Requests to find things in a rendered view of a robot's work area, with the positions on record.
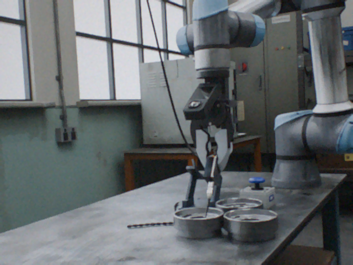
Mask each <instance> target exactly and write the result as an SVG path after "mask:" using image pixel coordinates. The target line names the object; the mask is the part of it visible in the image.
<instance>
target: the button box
mask: <svg viewBox="0 0 353 265"><path fill-rule="evenodd" d="M239 192H240V198H248V199H257V200H261V201H262V202H263V209H266V210H269V209H270V208H272V207H273V206H275V187H260V188H255V187H247V188H244V189H242V190H240V191H239Z"/></svg>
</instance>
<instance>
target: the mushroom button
mask: <svg viewBox="0 0 353 265"><path fill-rule="evenodd" d="M264 182H265V179H264V178H261V177H254V178H250V179H249V183H255V188H260V183H264Z"/></svg>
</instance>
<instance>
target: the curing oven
mask: <svg viewBox="0 0 353 265"><path fill-rule="evenodd" d="M163 64H164V69H165V71H166V74H167V79H168V84H169V89H170V93H171V96H172V99H173V102H174V106H175V110H176V114H177V117H178V120H179V123H180V125H181V129H182V131H183V133H184V136H185V138H186V140H187V142H188V143H189V144H193V141H192V138H191V133H190V123H191V120H185V116H184V113H183V108H184V106H185V105H186V103H187V102H188V100H189V99H190V97H191V95H192V94H193V92H194V91H195V90H196V88H197V86H198V85H199V84H200V83H205V79H197V78H196V73H197V72H198V71H196V69H195V62H193V57H190V58H183V59H173V60H168V61H163ZM230 65H231V67H230V69H229V78H228V81H229V100H237V91H236V67H235V62H232V61H230ZM139 66H140V87H141V109H142V120H143V142H144V144H150V148H154V144H185V142H184V139H183V137H182V135H181V132H180V131H179V128H178V125H177V121H176V119H175V115H174V111H173V107H172V106H171V102H170V99H169V94H168V90H167V85H166V82H165V79H164V75H163V70H162V65H161V62H160V61H157V62H148V63H139ZM220 130H221V128H220V129H216V127H215V125H210V126H208V128H207V132H208V133H209V134H210V136H211V137H210V140H209V142H210V143H212V142H216V141H215V134H216V132H218V131H220ZM235 137H238V123H236V124H235V131H234V136H233V138H235ZM233 141H234V140H233V139H232V141H231V142H233Z"/></svg>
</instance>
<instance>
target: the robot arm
mask: <svg viewBox="0 0 353 265"><path fill-rule="evenodd" d="M345 1H347V0H240V1H238V2H236V3H234V4H232V5H230V6H228V1H227V0H195V2H193V5H192V22H193V24H187V25H185V26H183V27H182V28H180V29H179V30H178V31H177V33H176V45H177V47H178V50H179V51H180V52H181V53H182V54H183V55H188V56H189V55H195V57H194V58H193V62H195V69H196V71H198V72H197V73H196V78H197V79H205V83H200V84H199V85H198V86H197V88H196V90H195V91H194V92H193V94H192V95H191V97H190V99H189V100H188V102H187V103H186V105H185V106H184V108H183V113H184V116H185V120H191V123H190V133H191V138H192V141H193V144H194V147H195V148H196V150H197V154H198V156H199V159H200V161H201V163H202V165H203V166H204V167H205V166H206V159H207V157H208V155H209V153H210V152H211V143H210V142H209V140H210V137H211V136H210V134H209V133H208V132H207V128H208V126H210V125H215V127H216V129H220V128H221V130H220V131H218V132H216V134H215V141H216V143H217V144H218V151H217V154H218V162H217V165H218V168H219V170H220V172H222V171H223V169H224V168H225V167H226V165H227V161H228V158H229V154H230V153H231V152H232V151H233V145H232V143H231V141H232V139H233V136H234V131H235V124H236V123H238V120H237V100H229V81H228V78H229V69H230V67H231V65H230V54H231V51H230V50H229V49H232V48H236V47H245V48H246V49H247V48H248V47H255V46H258V45H259V44H260V43H261V41H262V40H263V38H264V37H265V30H266V28H265V24H264V21H263V20H262V19H264V18H265V19H270V18H273V17H274V16H276V15H279V14H285V13H291V12H295V11H299V10H302V16H303V17H304V18H306V20H307V21H308V22H309V33H310V39H311V49H312V60H313V70H314V81H315V91H316V97H317V103H318V104H317V105H316V107H315V108H314V109H313V110H304V111H299V112H291V113H288V114H282V115H279V116H277V117H276V120H275V137H276V165H275V169H274V173H273V176H272V178H271V185H272V186H273V187H277V188H286V189H312V188H316V187H320V186H321V185H322V179H321V176H320V173H319V171H318V167H317V166H316V163H315V158H314V153H330V154H338V155H342V154H352V153H353V104H352V103H351V102H350V101H349V93H348V86H347V75H346V68H345V57H344V45H343V34H342V27H341V13H342V12H343V11H344V10H345V9H346V4H345ZM234 107H236V118H235V113H234ZM231 108H233V115H232V114H231Z"/></svg>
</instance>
